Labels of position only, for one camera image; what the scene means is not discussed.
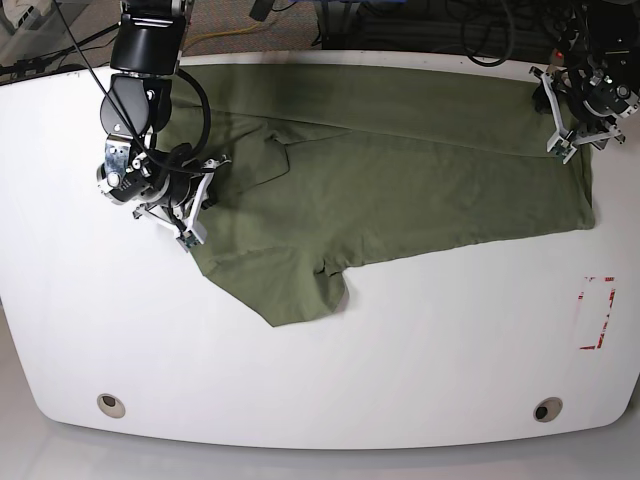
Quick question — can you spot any left table grommet hole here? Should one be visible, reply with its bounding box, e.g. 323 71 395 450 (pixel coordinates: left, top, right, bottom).
97 394 126 419

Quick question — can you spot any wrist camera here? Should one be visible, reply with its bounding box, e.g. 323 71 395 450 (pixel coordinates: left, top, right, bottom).
177 231 200 252
546 134 577 164

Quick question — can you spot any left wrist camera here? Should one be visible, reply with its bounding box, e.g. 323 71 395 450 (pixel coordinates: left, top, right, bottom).
546 134 577 164

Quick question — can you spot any table grommet hole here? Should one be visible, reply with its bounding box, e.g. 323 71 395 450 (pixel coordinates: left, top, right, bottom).
533 397 563 423
97 394 126 419

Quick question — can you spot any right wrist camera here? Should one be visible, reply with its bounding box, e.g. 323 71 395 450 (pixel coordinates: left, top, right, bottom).
177 231 200 252

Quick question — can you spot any right table grommet hole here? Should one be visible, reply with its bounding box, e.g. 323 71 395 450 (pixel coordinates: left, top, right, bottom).
533 397 563 423

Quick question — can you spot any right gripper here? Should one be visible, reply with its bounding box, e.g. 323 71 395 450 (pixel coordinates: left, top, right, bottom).
97 144 231 240

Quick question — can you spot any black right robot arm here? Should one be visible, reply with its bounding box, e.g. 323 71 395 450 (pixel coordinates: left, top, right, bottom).
97 1 230 250

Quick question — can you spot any red tape marking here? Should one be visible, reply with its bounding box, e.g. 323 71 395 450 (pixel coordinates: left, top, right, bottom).
574 276 617 351

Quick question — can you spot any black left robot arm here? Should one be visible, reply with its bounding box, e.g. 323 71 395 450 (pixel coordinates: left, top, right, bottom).
530 1 639 163

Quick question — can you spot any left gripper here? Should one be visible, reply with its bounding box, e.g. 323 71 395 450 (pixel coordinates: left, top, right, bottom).
529 66 639 150

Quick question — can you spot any yellow cable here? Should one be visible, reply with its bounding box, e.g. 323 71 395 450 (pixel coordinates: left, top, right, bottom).
177 19 274 54

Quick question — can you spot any green T-shirt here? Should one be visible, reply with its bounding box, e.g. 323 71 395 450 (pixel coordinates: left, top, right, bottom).
190 64 596 327

